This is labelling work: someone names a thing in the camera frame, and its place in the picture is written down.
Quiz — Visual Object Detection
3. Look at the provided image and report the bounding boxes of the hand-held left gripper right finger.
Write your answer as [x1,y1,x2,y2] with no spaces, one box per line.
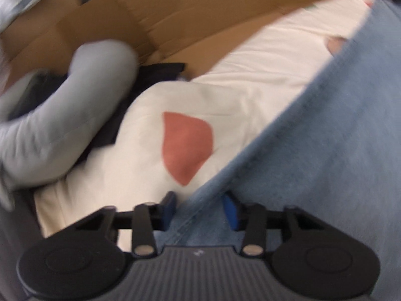
[221,192,326,257]

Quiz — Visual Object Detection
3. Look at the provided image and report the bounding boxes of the grey curved neck pillow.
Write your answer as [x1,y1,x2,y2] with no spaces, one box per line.
[0,39,138,210]

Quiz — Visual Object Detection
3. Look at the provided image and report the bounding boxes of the black cloth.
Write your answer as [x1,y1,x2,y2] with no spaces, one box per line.
[9,63,185,164]

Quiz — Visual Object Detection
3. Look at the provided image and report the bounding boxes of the blue denim jeans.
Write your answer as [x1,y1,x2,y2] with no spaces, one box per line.
[153,0,401,301]

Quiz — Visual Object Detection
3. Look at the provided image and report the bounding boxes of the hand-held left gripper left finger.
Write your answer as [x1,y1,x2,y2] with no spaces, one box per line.
[73,191,176,257]

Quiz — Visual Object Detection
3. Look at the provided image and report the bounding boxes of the flattened brown cardboard box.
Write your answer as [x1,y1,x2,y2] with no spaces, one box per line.
[0,0,376,79]

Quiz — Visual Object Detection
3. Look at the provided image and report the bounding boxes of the cream bear print bed sheet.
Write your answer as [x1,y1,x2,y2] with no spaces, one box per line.
[33,0,376,253]

